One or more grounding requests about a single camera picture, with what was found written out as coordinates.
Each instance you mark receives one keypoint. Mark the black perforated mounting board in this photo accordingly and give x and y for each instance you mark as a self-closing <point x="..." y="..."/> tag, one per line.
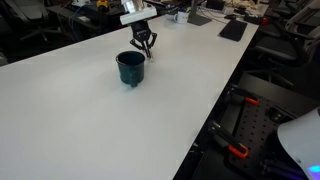
<point x="257" y="130"/>

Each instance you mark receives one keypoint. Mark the orange black clamp near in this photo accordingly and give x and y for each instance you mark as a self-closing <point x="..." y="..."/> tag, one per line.
<point x="234" y="146"/>

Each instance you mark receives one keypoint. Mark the grey monitor stand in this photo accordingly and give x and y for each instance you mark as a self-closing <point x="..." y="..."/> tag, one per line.
<point x="194" y="18"/>

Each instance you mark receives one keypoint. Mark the orange black clamp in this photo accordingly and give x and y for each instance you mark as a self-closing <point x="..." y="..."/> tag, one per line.
<point x="234" y="146"/>
<point x="246" y="95"/>

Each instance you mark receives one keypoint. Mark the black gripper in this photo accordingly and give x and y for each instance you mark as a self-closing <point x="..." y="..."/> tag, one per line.
<point x="142" y="33"/>

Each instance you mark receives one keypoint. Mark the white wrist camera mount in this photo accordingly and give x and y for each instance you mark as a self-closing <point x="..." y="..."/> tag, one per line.
<point x="146" y="13"/>

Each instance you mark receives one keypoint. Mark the dark teal enamel cup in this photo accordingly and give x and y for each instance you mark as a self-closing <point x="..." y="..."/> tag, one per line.
<point x="131" y="67"/>

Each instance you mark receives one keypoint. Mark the black keyboard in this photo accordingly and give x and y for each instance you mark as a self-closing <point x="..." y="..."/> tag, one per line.
<point x="233" y="30"/>

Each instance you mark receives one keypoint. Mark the black office chair right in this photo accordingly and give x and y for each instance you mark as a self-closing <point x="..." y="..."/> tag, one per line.
<point x="292" y="49"/>

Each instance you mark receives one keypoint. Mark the orange black clamp far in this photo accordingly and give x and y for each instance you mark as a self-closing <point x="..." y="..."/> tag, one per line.
<point x="246" y="95"/>

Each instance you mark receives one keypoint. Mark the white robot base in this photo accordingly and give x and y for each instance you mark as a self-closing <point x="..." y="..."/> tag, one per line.
<point x="300" y="138"/>

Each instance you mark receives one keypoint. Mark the grey office chair left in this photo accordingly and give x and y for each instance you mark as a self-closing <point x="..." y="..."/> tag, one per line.
<point x="34" y="14"/>

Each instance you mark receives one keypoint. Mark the white mug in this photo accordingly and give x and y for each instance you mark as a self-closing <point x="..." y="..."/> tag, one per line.
<point x="181" y="17"/>

